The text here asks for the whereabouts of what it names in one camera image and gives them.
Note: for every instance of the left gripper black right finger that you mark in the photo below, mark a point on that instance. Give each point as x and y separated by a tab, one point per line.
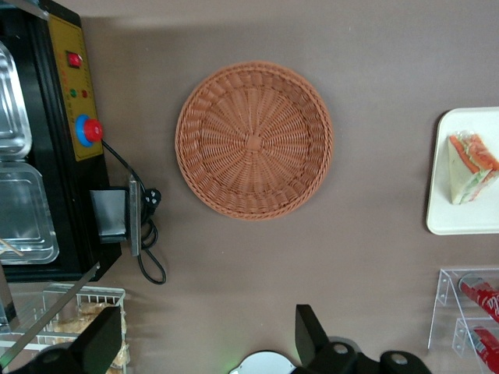
312	335

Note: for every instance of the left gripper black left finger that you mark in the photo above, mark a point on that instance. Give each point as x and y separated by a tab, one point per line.
93	350

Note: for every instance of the triangle sandwich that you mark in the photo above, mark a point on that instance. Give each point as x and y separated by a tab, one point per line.
468	171

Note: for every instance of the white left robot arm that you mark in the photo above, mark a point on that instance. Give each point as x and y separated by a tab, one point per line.
265	364

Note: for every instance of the shiny metal food tray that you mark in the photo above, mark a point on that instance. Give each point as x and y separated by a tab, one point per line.
23	214
13	113

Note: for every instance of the cream plastic tray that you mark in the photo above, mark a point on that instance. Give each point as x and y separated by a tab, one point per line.
440	218

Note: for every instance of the round brown wicker basket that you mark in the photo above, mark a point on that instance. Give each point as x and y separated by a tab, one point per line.
253	142

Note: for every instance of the bagged fried snack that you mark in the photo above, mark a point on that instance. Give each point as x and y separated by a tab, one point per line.
87	311

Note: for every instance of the thin wooden stick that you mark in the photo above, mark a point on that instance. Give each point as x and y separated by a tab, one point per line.
11	247

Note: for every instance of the clear acrylic bottle rack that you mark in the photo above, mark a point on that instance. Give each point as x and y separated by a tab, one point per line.
442	304

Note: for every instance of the red cola bottle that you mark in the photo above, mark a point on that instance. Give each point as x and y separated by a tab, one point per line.
483	298
487	346

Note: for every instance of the black sealing machine yellow panel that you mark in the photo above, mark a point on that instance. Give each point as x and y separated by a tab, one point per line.
47	156

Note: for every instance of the red emergency stop button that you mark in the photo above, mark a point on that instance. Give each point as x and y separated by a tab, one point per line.
91	130

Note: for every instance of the red rocker switch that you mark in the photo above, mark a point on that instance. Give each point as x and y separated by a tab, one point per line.
74	60

